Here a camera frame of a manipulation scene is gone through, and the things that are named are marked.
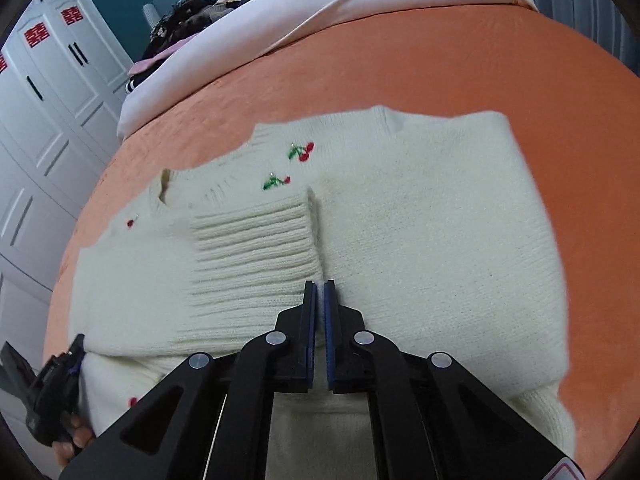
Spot pile of dark clothes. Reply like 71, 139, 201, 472
125, 0, 263, 93

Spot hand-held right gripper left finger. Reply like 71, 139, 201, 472
59, 280, 318, 480

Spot grey curtain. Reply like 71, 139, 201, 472
515, 0, 640, 78

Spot orange bed sheet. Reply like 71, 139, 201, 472
42, 3, 640, 461

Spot white duvet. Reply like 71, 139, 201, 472
117, 0, 538, 138

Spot white wardrobe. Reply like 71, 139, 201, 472
0, 0, 136, 466

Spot person's left hand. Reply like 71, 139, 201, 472
52, 412, 96, 468

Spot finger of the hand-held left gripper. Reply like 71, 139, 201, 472
65, 333, 87, 378

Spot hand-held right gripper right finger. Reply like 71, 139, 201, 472
324, 280, 576, 480

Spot cream cherry knit sweater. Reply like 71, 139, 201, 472
68, 105, 577, 480

